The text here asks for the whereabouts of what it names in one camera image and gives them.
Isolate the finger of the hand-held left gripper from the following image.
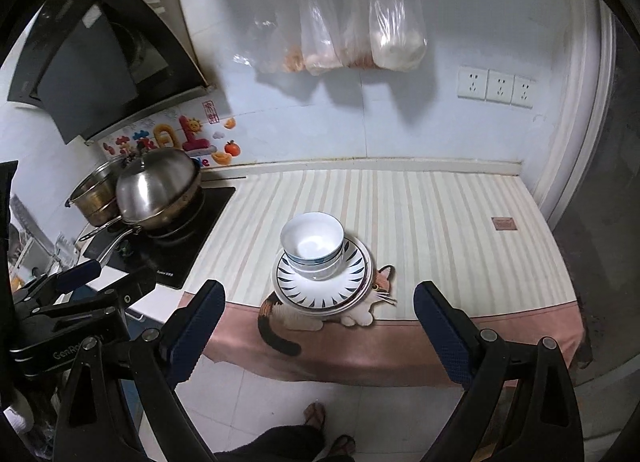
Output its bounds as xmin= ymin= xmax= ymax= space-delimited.
xmin=12 ymin=259 xmax=103 ymax=305
xmin=22 ymin=289 xmax=123 ymax=329

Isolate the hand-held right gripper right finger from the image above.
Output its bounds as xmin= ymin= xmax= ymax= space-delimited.
xmin=412 ymin=281 xmax=586 ymax=462

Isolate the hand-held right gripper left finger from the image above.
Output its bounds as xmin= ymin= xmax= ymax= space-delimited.
xmin=55 ymin=279 xmax=226 ymax=462

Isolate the white plate with pink flowers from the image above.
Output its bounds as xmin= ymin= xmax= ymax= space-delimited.
xmin=272 ymin=242 xmax=375 ymax=317

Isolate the white plate with blue leaves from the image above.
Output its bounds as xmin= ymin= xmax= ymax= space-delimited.
xmin=276 ymin=237 xmax=371 ymax=310

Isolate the white bowl with blue print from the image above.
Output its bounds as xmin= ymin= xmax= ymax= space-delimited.
xmin=287 ymin=239 xmax=346 ymax=283

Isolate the white bowl with dark rim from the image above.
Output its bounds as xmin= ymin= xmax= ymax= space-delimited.
xmin=280 ymin=212 xmax=346 ymax=268

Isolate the steel stock pot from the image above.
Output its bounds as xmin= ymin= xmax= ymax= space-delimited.
xmin=65 ymin=155 xmax=131 ymax=227

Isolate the steel frying pan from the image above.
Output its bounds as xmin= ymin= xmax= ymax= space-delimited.
xmin=75 ymin=192 xmax=207 ymax=268

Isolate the steel pot with domed lid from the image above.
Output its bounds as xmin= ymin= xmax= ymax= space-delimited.
xmin=115 ymin=147 xmax=203 ymax=233

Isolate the black induction cooktop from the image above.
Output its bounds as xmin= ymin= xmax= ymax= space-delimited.
xmin=82 ymin=185 xmax=237 ymax=290

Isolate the striped tablecloth with cat print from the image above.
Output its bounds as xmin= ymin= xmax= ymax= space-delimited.
xmin=180 ymin=169 xmax=588 ymax=390

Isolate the person's dark trouser leg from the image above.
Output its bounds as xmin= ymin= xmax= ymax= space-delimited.
xmin=215 ymin=424 xmax=323 ymax=462

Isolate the person's sandalled foot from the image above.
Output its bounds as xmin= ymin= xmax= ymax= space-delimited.
xmin=330 ymin=434 xmax=357 ymax=458
xmin=302 ymin=402 xmax=327 ymax=430

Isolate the black range hood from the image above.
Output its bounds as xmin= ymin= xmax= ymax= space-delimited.
xmin=7 ymin=0 xmax=213 ymax=143

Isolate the clear plastic bag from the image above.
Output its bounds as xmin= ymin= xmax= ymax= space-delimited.
xmin=297 ymin=0 xmax=347 ymax=77
xmin=369 ymin=0 xmax=428 ymax=72
xmin=250 ymin=0 xmax=307 ymax=74
xmin=340 ymin=0 xmax=376 ymax=70

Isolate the colourful wall sticker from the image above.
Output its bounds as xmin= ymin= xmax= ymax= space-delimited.
xmin=97 ymin=100 xmax=241 ymax=168

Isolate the white wall socket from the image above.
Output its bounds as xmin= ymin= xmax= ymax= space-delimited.
xmin=511 ymin=75 xmax=535 ymax=109
xmin=487 ymin=70 xmax=516 ymax=104
xmin=457 ymin=67 xmax=490 ymax=102

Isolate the white door frame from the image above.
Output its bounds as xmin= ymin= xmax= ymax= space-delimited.
xmin=525 ymin=0 xmax=617 ymax=243

